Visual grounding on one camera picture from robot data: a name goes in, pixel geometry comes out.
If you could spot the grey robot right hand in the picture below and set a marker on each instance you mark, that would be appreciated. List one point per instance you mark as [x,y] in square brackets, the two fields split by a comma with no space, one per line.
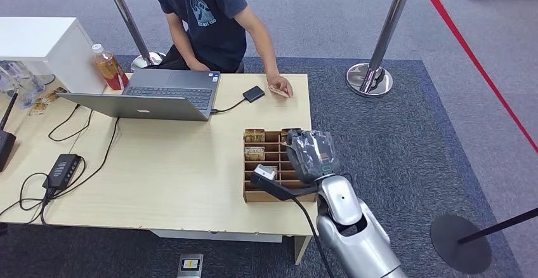
[313,156]

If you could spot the person's left hand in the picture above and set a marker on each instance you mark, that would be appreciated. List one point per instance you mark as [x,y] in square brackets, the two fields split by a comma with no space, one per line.
[279,82]

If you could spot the person's right hand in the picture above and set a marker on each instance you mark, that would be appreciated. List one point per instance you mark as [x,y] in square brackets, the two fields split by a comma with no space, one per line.
[198,66]

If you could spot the wooden card organizer box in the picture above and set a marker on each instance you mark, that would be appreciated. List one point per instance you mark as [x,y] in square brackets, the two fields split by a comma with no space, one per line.
[269,196]

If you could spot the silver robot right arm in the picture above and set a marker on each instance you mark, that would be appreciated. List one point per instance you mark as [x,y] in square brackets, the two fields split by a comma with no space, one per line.
[342,202]

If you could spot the person's right forearm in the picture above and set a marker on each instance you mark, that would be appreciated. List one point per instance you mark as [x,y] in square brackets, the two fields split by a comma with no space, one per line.
[183,40]

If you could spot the person's left forearm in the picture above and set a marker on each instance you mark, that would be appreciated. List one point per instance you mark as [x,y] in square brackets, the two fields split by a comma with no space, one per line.
[262,45]

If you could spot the person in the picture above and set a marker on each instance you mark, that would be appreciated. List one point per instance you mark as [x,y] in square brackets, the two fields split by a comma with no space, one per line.
[206,11]

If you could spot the black external drive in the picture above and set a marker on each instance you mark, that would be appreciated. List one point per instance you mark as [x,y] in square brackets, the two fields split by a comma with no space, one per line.
[253,94]

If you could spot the grey open laptop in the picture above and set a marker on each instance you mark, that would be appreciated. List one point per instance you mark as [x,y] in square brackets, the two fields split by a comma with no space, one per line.
[168,95]

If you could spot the dark blue rug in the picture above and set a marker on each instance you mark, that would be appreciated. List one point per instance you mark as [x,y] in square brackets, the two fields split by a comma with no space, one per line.
[399,150]

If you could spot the tea bottle with red label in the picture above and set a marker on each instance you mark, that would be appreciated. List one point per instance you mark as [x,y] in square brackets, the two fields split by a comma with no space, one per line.
[110,70]

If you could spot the wooden desk leg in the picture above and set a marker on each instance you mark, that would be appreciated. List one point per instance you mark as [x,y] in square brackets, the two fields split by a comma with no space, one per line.
[301,248]

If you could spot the white cabinet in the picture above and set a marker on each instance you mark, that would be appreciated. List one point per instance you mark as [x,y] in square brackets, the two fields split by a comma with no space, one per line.
[42,40]

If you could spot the grey floor socket box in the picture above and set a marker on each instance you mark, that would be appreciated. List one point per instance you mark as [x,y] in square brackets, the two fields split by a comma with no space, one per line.
[190,265]

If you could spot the black stanchion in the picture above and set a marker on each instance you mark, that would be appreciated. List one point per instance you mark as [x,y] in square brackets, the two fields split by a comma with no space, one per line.
[460,244]

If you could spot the black power adapter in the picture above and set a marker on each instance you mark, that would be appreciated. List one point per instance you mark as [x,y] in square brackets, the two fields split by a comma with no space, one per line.
[63,172]

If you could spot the clear plastic container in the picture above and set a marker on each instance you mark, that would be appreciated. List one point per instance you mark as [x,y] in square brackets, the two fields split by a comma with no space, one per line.
[23,82]

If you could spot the red barrier belt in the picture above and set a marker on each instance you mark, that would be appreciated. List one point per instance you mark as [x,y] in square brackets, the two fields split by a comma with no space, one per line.
[470,53]

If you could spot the black router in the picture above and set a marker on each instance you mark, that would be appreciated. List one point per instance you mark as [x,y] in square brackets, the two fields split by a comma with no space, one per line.
[5,143]

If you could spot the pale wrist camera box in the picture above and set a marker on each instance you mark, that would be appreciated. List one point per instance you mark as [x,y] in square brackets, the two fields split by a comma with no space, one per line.
[265,172]

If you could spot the chrome stanchion post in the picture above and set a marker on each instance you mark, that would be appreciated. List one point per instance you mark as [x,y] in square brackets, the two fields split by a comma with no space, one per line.
[388,23]
[126,15]

